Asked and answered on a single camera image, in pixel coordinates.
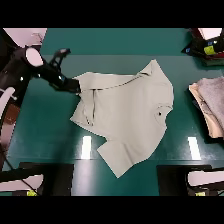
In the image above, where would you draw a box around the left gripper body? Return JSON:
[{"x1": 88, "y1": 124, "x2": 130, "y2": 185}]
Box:
[{"x1": 49, "y1": 75, "x2": 83, "y2": 95}]

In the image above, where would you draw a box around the pale green shirt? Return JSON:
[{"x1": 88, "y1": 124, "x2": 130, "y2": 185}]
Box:
[{"x1": 69, "y1": 59, "x2": 175, "y2": 179}]

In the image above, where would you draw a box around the grey garment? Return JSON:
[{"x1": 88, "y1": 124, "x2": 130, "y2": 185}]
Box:
[{"x1": 196, "y1": 76, "x2": 224, "y2": 134}]

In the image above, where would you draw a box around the black cable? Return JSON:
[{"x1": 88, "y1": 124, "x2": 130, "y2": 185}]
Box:
[{"x1": 0, "y1": 146, "x2": 42, "y2": 197}]

